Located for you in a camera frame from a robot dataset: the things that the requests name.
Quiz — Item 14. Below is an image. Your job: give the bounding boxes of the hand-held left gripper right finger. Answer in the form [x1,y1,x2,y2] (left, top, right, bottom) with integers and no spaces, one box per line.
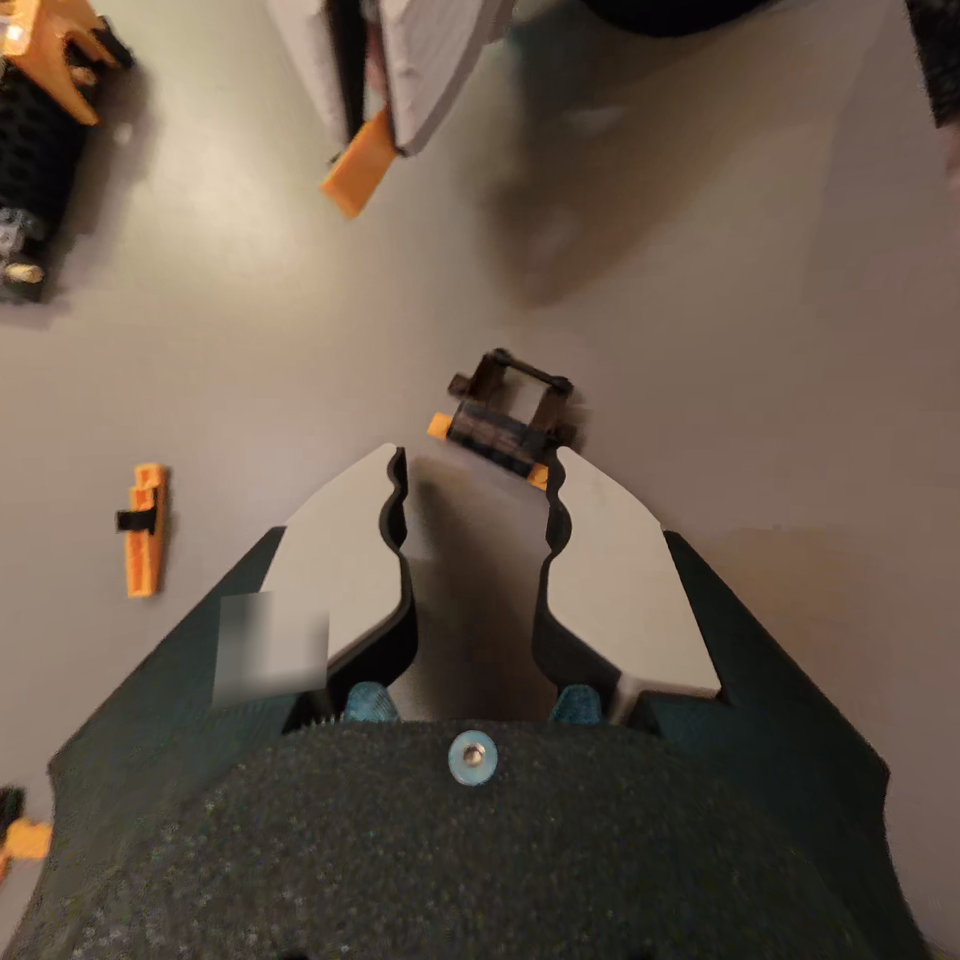
[531,446,725,725]

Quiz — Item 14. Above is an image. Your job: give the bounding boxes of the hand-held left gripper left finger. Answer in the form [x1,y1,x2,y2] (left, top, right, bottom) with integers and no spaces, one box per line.
[258,442,419,691]

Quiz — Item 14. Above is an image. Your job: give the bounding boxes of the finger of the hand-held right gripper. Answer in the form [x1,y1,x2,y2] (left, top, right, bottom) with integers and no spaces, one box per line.
[266,0,369,151]
[363,0,519,159]

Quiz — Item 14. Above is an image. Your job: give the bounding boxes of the orange lego wedge black clip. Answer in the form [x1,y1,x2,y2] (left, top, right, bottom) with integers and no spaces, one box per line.
[114,462,172,600]
[320,105,400,221]

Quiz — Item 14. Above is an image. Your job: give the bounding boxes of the black lego frame assembly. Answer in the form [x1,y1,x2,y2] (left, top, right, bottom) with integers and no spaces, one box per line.
[426,347,585,493]

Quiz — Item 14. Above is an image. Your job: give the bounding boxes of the black orange lego car chassis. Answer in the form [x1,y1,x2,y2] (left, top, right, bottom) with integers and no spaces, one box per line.
[0,0,138,306]

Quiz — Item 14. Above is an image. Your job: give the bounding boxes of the pile of small lego pieces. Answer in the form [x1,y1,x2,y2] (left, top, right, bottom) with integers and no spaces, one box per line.
[0,783,54,885]

